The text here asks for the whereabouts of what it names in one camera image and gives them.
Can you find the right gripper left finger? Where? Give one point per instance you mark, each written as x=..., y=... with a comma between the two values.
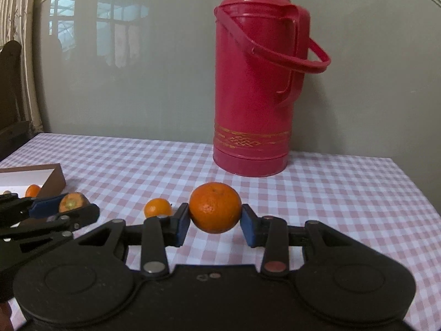
x=159, y=233

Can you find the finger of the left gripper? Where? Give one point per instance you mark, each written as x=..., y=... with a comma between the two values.
x=15, y=207
x=63, y=222

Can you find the orange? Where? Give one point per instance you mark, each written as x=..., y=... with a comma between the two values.
x=215, y=207
x=32, y=191
x=158, y=207

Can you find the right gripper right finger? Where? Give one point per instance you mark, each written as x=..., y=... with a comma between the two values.
x=270, y=233

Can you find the wooden sofa with orange cushion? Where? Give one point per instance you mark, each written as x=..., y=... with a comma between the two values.
x=16, y=128

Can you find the pink checkered tablecloth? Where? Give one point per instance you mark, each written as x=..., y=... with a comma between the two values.
x=369, y=199

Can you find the red thermos flask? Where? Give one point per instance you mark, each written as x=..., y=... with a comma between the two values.
x=263, y=50

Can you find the carrot piece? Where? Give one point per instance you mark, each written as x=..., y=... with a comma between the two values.
x=72, y=201

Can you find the brown cardboard box tray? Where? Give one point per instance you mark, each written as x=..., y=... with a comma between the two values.
x=48, y=177

